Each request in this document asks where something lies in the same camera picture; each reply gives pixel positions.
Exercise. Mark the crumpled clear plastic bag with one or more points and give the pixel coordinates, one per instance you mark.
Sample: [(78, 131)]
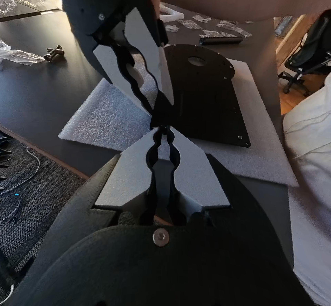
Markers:
[(18, 55)]

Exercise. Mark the black tube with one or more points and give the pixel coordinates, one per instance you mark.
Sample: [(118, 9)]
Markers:
[(219, 40)]

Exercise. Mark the white foam sheet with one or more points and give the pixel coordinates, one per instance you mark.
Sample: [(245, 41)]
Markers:
[(103, 119)]

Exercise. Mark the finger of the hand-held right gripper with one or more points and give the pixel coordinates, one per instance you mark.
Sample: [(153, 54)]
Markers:
[(144, 36), (111, 65)]

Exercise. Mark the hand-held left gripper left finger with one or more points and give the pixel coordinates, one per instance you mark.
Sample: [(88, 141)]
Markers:
[(124, 181)]

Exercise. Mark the metal T fitting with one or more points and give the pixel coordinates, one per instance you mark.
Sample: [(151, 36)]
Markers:
[(53, 53)]

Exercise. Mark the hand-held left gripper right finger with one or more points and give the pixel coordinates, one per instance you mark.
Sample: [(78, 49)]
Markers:
[(199, 181)]

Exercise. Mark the black office chair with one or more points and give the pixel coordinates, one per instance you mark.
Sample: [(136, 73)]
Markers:
[(310, 52)]

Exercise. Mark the black metal plate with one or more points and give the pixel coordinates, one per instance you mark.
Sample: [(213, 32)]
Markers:
[(201, 104)]

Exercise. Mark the clear plastic wrap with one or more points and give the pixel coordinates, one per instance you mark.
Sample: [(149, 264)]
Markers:
[(15, 0)]

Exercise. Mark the small clear screw bags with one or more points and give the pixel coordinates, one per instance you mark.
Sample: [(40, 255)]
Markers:
[(192, 23)]

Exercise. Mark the dark grey desk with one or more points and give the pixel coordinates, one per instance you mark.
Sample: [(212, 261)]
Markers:
[(38, 91)]

